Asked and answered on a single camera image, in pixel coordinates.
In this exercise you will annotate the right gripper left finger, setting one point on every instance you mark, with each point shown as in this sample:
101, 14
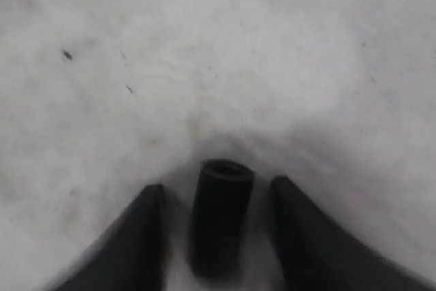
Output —
129, 250

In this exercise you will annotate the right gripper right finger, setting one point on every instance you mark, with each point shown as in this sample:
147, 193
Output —
320, 246

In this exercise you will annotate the black cylindrical sleeve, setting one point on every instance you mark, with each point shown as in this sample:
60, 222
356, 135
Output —
219, 219

